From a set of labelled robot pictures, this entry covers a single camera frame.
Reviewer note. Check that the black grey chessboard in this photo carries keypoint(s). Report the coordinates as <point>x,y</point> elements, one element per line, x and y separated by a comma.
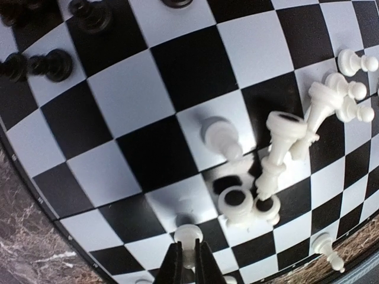
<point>169,107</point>

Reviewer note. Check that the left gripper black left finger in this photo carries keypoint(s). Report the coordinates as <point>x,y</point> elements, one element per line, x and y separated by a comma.
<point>171,269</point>

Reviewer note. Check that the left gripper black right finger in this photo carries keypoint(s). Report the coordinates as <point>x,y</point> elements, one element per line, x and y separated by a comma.
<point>206,268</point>

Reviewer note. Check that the white pawn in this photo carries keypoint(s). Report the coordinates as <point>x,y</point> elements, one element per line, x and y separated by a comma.
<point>187,235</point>

